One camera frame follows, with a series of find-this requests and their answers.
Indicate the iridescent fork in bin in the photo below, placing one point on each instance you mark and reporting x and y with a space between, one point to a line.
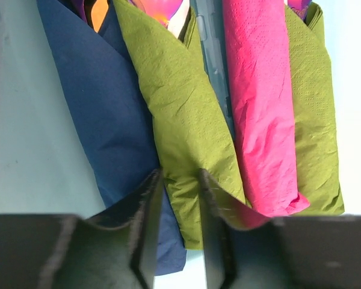
300 7

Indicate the teal translucent plastic bin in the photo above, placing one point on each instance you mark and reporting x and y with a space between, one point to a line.
42 165

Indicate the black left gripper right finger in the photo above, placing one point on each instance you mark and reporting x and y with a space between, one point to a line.
245 249

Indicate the green rolled napkin in bin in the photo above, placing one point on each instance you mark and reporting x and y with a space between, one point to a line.
314 112

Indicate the clear plastic utensil in bin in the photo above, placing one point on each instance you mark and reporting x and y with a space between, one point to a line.
209 17

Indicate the blue rolled napkin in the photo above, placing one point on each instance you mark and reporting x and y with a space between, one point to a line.
100 85

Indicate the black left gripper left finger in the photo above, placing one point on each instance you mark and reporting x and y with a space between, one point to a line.
113 249

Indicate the green paper napkin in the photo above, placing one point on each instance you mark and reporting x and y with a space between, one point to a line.
189 127

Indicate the pink rolled napkin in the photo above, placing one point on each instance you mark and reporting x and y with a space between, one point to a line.
257 53

